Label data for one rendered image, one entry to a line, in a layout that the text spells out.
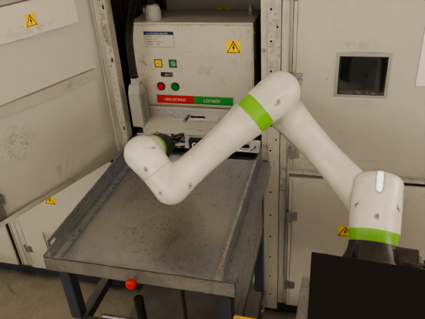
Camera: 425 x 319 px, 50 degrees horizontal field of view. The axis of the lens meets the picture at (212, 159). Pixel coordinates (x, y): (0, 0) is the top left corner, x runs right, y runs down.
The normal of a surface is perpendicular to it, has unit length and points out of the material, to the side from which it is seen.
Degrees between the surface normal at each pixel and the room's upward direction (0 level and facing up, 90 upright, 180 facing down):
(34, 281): 0
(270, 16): 90
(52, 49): 90
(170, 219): 0
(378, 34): 90
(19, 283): 0
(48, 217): 90
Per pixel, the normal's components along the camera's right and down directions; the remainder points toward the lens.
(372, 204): -0.43, -0.29
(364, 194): -0.73, -0.29
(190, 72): -0.25, 0.50
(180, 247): -0.06, -0.86
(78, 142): 0.82, 0.25
